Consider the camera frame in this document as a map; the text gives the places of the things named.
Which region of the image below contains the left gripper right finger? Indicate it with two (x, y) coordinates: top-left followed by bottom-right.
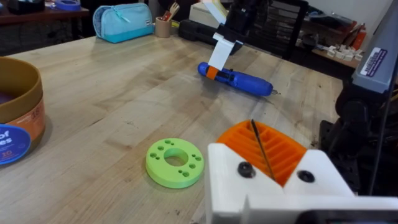
(252, 119), (355, 197)

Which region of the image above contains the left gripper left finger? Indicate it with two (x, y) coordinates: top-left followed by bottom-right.
(205, 119), (284, 224)

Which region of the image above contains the blue electric screwdriver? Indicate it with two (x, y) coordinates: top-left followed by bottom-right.
(197, 62), (281, 97)

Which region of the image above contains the long black case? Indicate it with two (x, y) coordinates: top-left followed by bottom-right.
(178, 19), (244, 55)

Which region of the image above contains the cream white box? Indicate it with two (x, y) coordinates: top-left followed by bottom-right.
(188, 2), (225, 29)

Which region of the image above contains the black drawer cabinet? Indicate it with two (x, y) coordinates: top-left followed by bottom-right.
(248, 0), (309, 60)

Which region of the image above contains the beige cup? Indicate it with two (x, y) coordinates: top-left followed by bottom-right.
(154, 16), (173, 39)

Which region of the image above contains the wooden fork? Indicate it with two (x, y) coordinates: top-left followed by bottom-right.
(168, 2), (181, 22)

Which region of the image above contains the green disc with holes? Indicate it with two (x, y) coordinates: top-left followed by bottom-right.
(145, 138), (205, 190)

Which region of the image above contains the light blue zip bag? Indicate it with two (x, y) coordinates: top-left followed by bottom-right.
(92, 2), (155, 44)

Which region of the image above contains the heap of white blocks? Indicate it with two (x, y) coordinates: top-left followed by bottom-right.
(326, 44), (364, 62)

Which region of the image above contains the blue tape roll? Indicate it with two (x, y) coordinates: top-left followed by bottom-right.
(53, 0), (82, 12)

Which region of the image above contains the dark wooden side table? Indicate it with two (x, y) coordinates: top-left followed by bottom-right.
(0, 6), (90, 57)

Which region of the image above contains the brown toy tub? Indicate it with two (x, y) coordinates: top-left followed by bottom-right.
(0, 56), (46, 166)

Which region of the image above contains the black cable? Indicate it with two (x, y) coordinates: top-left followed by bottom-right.
(369, 57), (398, 196)

